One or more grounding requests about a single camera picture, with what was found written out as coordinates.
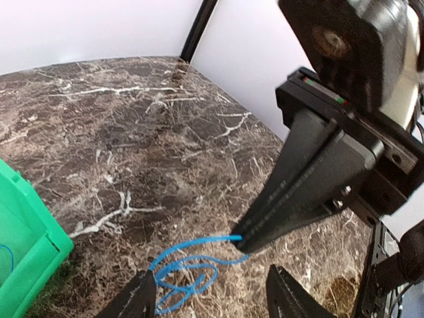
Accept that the light blue cable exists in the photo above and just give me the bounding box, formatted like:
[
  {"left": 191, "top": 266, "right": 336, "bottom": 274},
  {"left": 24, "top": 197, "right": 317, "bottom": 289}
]
[
  {"left": 0, "top": 244, "right": 15, "bottom": 279},
  {"left": 148, "top": 233, "right": 249, "bottom": 315}
]

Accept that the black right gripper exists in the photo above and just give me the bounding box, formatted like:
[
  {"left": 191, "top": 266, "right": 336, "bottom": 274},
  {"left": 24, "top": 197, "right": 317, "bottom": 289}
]
[{"left": 231, "top": 68, "right": 423, "bottom": 317}]

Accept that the black frame post right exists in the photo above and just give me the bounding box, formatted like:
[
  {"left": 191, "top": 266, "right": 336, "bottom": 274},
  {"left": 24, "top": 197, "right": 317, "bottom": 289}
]
[{"left": 180, "top": 0, "right": 218, "bottom": 64}]

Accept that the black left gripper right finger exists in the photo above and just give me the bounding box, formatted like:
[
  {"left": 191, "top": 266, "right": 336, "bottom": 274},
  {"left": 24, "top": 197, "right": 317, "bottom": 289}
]
[{"left": 266, "top": 264, "right": 334, "bottom": 318}]

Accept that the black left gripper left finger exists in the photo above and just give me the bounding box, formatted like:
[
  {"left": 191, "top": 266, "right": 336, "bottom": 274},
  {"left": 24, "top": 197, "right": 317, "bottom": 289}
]
[{"left": 105, "top": 270, "right": 156, "bottom": 317}]

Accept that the green plastic three-compartment bin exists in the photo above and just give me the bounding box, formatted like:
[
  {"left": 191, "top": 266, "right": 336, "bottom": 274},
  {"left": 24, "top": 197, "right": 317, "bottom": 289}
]
[{"left": 1, "top": 162, "right": 74, "bottom": 317}]

